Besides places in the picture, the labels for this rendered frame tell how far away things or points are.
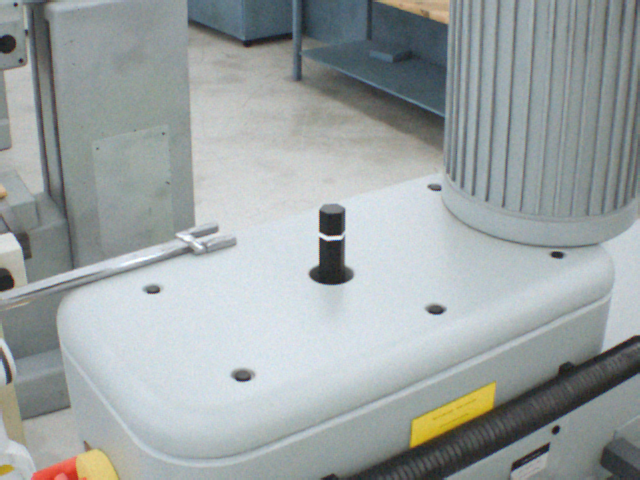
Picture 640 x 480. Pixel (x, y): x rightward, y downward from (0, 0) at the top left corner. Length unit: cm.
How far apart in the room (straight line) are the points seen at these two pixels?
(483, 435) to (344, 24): 743
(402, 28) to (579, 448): 662
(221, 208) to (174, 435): 471
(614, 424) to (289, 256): 42
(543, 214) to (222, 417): 36
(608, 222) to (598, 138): 9
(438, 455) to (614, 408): 33
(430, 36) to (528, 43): 646
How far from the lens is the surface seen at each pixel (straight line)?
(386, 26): 768
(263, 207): 535
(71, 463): 91
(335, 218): 79
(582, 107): 83
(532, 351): 83
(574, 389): 85
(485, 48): 84
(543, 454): 95
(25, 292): 81
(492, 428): 79
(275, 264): 83
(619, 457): 106
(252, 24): 823
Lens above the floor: 229
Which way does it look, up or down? 27 degrees down
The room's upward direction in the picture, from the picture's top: straight up
